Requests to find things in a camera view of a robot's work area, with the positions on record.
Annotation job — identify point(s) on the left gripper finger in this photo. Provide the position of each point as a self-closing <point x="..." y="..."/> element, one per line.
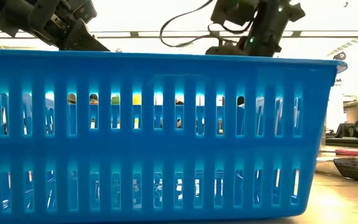
<point x="82" y="39"/>

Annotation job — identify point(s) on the long ceiling light strip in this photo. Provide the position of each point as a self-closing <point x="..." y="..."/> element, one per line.
<point x="322" y="33"/>

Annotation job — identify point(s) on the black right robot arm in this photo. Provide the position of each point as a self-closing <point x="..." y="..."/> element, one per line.
<point x="272" y="28"/>

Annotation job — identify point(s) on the black ceiling camera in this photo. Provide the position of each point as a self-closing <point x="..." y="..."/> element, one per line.
<point x="340" y="56"/>

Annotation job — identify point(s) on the black desk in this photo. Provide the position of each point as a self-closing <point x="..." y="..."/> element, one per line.
<point x="353" y="143"/>

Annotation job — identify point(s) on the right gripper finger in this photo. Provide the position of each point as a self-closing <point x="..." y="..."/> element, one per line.
<point x="225" y="51"/>

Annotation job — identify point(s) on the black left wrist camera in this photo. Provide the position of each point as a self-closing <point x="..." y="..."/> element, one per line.
<point x="84" y="11"/>

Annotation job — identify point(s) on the blue slotted plastic basket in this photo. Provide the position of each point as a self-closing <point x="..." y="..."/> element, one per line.
<point x="166" y="149"/>

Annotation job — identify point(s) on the small grey ceiling fixture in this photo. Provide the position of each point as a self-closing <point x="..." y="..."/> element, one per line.
<point x="118" y="50"/>

